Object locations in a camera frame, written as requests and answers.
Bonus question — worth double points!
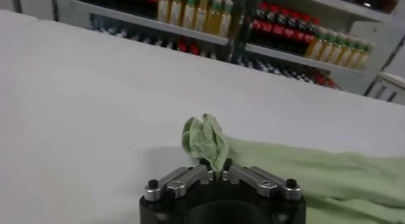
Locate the glass cooler door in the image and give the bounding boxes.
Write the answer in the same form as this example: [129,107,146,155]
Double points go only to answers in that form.
[11,0,61,22]

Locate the white beverage cooler cabinet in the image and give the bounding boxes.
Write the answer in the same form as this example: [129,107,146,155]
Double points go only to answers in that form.
[52,0,405,96]

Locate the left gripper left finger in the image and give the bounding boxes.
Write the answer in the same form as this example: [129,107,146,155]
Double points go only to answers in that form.
[144,158,215,202]

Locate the yellow tea bottle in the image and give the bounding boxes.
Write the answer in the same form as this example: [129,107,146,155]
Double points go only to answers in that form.
[157,0,170,23]
[220,0,234,38]
[170,0,184,26]
[205,0,222,35]
[356,41,374,71]
[318,30,333,62]
[194,0,209,32]
[347,39,364,69]
[182,0,197,29]
[306,26,323,60]
[328,34,344,65]
[337,37,354,67]

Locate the red-cap cola bottle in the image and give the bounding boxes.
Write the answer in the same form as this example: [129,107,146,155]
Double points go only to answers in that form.
[262,6,275,46]
[283,11,295,52]
[272,9,285,49]
[293,15,305,54]
[302,18,316,57]
[252,3,264,44]

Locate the light green t-shirt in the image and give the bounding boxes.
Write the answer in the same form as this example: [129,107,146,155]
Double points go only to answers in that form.
[182,113,405,224]

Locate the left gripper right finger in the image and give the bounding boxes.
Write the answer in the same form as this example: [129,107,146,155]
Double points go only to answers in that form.
[221,158,302,202]

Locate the white cooler shelf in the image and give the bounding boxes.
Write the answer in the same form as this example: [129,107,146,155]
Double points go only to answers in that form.
[284,0,393,23]
[68,0,229,46]
[245,43,368,75]

